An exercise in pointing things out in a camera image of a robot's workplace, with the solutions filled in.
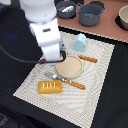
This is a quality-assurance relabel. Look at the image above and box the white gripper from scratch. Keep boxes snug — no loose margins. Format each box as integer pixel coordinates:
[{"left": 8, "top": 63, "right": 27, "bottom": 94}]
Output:
[{"left": 30, "top": 19, "right": 66, "bottom": 63}]

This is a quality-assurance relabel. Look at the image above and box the light blue milk carton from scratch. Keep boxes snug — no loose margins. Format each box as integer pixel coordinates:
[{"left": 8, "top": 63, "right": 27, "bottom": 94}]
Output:
[{"left": 74, "top": 33, "right": 86, "bottom": 51}]

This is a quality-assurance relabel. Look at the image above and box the white and blue toy fish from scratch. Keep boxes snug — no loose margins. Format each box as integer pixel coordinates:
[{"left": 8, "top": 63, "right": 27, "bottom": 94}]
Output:
[{"left": 62, "top": 6, "right": 74, "bottom": 12}]

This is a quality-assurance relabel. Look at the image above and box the brown toy sausage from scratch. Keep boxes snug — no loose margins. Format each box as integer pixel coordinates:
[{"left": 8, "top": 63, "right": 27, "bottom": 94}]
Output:
[{"left": 39, "top": 59, "right": 46, "bottom": 64}]

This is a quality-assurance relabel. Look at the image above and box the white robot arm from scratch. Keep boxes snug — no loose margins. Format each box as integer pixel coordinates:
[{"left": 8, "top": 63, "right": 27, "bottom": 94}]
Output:
[{"left": 20, "top": 0, "right": 66, "bottom": 64}]

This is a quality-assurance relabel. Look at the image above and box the small grey saucepan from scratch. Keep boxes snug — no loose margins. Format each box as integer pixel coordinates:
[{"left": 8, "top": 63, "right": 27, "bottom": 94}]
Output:
[{"left": 56, "top": 1, "right": 76, "bottom": 19}]

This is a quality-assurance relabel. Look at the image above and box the round beige plate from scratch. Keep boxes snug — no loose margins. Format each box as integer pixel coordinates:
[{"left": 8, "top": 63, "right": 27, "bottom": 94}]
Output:
[{"left": 56, "top": 55, "right": 83, "bottom": 79}]

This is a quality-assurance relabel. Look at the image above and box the large grey pot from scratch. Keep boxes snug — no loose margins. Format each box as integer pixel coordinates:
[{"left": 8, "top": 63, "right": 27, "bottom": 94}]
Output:
[{"left": 77, "top": 3, "right": 106, "bottom": 27}]

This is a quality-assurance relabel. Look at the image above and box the brown wooden board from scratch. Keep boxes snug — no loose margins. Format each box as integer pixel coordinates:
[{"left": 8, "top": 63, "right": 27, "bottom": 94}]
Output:
[{"left": 58, "top": 0, "right": 128, "bottom": 43}]

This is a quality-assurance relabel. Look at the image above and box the white woven placemat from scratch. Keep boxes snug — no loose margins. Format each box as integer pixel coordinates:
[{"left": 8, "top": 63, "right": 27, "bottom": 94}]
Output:
[{"left": 14, "top": 32, "right": 114, "bottom": 128}]

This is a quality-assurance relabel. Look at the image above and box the beige bowl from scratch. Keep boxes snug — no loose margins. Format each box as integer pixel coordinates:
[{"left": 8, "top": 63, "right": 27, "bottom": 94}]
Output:
[{"left": 119, "top": 5, "right": 128, "bottom": 30}]

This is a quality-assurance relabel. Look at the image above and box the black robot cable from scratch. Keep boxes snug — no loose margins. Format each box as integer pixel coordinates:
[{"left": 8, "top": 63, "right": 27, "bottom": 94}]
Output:
[{"left": 0, "top": 44, "right": 66, "bottom": 65}]

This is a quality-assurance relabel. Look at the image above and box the knife with wooden handle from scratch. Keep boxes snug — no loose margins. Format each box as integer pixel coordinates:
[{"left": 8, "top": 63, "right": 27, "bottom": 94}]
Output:
[{"left": 78, "top": 55, "right": 98, "bottom": 63}]

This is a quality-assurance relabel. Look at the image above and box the fork with wooden handle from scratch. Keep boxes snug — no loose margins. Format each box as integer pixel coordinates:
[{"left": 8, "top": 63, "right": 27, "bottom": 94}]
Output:
[{"left": 44, "top": 72, "right": 86, "bottom": 89}]

